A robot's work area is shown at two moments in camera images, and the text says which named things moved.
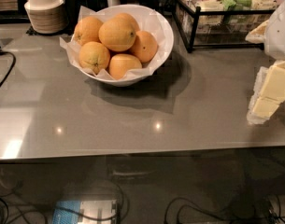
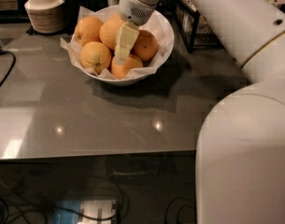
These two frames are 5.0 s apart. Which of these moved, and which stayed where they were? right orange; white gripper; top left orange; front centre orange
Moved: white gripper
Stayed: front centre orange; top left orange; right orange
